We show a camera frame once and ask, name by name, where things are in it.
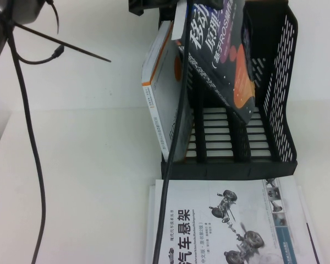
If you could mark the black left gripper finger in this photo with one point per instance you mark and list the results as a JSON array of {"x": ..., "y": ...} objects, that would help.
[{"x": 215, "y": 3}]

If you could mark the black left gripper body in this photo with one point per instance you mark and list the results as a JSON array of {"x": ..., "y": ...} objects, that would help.
[{"x": 148, "y": 6}]

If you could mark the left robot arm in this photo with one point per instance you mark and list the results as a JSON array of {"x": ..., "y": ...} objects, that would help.
[{"x": 22, "y": 11}]

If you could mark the white car suspension book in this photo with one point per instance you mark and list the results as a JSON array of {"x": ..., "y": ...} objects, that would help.
[{"x": 236, "y": 233}]

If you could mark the black plastic book stand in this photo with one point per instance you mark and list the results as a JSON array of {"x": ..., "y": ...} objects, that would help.
[{"x": 236, "y": 167}]

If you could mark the dark blue robotics book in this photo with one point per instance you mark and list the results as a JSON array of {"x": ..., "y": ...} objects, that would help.
[{"x": 222, "y": 68}]

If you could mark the white and orange book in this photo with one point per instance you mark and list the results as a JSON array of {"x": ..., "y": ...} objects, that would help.
[{"x": 159, "y": 82}]

